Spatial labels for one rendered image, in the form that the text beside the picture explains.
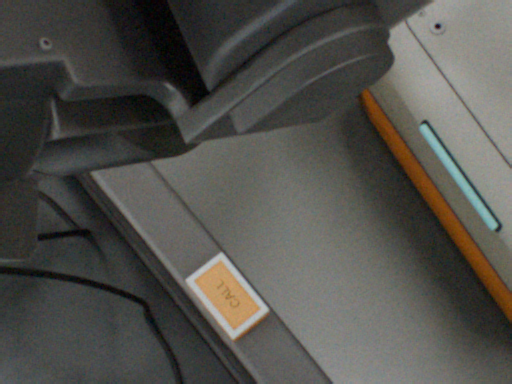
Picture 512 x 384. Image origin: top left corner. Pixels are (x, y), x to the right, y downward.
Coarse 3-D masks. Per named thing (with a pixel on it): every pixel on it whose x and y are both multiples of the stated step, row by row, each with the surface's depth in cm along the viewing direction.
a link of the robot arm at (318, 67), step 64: (0, 0) 23; (64, 0) 25; (128, 0) 26; (0, 64) 23; (64, 64) 24; (128, 64) 25; (192, 64) 27; (256, 64) 24; (320, 64) 23; (384, 64) 25; (0, 128) 25; (192, 128) 26; (256, 128) 25
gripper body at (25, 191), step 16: (32, 176) 32; (48, 176) 32; (0, 192) 37; (16, 192) 37; (32, 192) 38; (0, 208) 37; (16, 208) 37; (32, 208) 38; (0, 224) 37; (16, 224) 37; (32, 224) 38; (0, 240) 37; (16, 240) 37; (32, 240) 38; (0, 256) 37; (16, 256) 37
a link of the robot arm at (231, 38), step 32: (192, 0) 24; (224, 0) 23; (256, 0) 22; (288, 0) 22; (320, 0) 23; (352, 0) 23; (384, 0) 24; (416, 0) 26; (192, 32) 24; (224, 32) 23; (256, 32) 23; (224, 64) 24
